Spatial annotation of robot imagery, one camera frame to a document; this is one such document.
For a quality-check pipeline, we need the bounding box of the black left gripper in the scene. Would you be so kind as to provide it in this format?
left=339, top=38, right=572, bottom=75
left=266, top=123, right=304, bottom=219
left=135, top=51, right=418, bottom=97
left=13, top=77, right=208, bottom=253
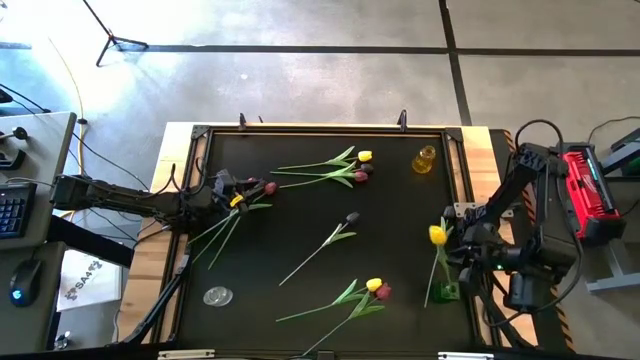
left=198, top=180, right=261, bottom=222

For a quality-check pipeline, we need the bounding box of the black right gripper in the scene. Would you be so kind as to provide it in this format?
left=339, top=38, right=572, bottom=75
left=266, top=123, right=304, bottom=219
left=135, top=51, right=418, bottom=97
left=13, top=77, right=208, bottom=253
left=446, top=227, right=496, bottom=280

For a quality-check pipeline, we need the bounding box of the yellow artificial tulip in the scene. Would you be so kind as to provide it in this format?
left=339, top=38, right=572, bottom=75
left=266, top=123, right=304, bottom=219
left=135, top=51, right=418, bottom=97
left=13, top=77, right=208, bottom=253
left=423, top=215, right=454, bottom=309
left=274, top=277, right=384, bottom=323
left=277, top=145, right=374, bottom=171

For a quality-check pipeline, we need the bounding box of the dark tulip with pale stem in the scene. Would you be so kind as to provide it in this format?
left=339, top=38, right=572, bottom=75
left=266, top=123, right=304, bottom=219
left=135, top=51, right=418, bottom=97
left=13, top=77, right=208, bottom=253
left=278, top=211, right=361, bottom=288

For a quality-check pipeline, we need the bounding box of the green glass vase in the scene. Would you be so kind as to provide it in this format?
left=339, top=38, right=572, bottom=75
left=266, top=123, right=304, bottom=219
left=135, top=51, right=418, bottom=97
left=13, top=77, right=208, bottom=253
left=432, top=280, right=461, bottom=304

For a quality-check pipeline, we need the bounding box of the clear glass vase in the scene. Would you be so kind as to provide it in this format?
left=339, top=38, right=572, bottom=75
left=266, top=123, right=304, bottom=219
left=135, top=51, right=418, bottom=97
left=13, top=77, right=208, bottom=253
left=202, top=285, right=235, bottom=308

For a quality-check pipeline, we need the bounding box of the yellow glass vase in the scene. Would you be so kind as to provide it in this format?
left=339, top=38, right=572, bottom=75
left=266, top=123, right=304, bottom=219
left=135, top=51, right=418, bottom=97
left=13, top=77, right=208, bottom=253
left=411, top=144, right=437, bottom=175

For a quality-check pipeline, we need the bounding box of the silver mounting plate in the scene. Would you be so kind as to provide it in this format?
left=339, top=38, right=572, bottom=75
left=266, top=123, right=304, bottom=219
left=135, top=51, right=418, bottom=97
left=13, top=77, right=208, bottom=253
left=453, top=201, right=515, bottom=220

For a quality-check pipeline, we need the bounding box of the black table mat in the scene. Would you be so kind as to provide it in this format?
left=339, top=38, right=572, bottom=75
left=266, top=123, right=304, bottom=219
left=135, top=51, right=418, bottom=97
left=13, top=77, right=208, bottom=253
left=177, top=130, right=476, bottom=350

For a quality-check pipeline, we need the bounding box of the black diagonal rig strut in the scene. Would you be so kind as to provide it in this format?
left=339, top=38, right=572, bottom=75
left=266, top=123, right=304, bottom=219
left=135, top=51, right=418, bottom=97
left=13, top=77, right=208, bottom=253
left=472, top=279, right=534, bottom=350
left=119, top=252, right=194, bottom=347

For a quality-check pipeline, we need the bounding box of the red power supply box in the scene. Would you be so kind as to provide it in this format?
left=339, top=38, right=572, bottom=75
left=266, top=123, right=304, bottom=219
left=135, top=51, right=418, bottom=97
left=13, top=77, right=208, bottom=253
left=549, top=142, right=627, bottom=246

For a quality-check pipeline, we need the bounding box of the grey metal stand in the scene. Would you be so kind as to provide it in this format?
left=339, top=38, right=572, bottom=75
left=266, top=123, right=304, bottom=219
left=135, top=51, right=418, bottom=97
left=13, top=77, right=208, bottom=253
left=584, top=237, right=640, bottom=294

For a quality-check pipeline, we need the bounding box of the black diagonal beam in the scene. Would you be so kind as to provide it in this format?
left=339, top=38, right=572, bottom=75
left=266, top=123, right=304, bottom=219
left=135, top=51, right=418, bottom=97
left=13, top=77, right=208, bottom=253
left=46, top=214, right=135, bottom=269

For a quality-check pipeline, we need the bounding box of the green and black box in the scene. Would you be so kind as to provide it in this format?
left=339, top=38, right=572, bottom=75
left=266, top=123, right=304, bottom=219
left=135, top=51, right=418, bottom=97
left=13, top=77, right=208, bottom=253
left=599, top=127, right=640, bottom=176

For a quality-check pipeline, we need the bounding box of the grey desk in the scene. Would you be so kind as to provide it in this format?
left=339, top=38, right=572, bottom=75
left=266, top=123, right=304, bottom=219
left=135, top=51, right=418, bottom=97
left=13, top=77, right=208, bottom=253
left=0, top=110, right=79, bottom=356

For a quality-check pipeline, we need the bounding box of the black tripod stand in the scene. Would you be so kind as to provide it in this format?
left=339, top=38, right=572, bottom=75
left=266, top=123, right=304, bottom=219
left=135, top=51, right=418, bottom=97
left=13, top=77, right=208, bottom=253
left=82, top=0, right=150, bottom=68

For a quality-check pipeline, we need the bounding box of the black keyboard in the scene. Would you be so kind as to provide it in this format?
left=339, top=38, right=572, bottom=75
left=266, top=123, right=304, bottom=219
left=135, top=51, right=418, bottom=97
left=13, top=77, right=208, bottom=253
left=0, top=182, right=39, bottom=240

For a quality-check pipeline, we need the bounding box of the black computer mouse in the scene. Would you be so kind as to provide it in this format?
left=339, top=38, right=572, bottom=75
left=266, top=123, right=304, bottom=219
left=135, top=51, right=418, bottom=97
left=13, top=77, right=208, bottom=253
left=8, top=258, right=44, bottom=308

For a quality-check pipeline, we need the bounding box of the black curved desk object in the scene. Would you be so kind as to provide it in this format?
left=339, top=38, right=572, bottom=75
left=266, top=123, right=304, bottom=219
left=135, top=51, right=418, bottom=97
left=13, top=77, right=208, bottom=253
left=0, top=148, right=27, bottom=172

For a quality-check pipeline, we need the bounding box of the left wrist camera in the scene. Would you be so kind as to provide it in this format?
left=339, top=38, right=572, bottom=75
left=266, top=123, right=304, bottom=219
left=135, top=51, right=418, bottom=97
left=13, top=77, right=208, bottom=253
left=213, top=168, right=237, bottom=191

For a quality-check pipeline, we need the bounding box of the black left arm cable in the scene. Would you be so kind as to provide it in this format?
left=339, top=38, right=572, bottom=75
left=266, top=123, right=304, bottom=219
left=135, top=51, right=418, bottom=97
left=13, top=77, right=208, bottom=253
left=167, top=158, right=211, bottom=197

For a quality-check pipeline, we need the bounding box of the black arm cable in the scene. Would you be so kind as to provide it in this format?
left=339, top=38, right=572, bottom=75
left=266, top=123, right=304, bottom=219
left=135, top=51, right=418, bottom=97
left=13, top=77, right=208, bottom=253
left=513, top=118, right=586, bottom=326
left=167, top=158, right=211, bottom=197

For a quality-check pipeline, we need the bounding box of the white end bracket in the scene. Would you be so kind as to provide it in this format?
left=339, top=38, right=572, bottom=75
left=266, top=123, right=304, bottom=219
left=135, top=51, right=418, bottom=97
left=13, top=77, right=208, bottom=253
left=437, top=351, right=495, bottom=360
left=158, top=349, right=216, bottom=360

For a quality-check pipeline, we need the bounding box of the black floor cable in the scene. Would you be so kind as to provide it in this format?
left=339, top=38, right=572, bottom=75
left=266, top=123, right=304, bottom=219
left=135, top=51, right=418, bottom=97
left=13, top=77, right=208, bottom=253
left=0, top=82, right=52, bottom=114
left=587, top=115, right=640, bottom=145
left=69, top=130, right=151, bottom=192

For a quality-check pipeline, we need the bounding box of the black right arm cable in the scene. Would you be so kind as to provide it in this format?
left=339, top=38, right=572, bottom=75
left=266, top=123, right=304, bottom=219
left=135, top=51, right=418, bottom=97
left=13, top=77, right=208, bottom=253
left=513, top=118, right=586, bottom=326

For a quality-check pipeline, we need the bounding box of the yellow floor cable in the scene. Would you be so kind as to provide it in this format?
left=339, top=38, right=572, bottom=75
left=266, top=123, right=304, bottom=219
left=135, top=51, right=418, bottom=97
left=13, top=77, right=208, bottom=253
left=47, top=35, right=89, bottom=224

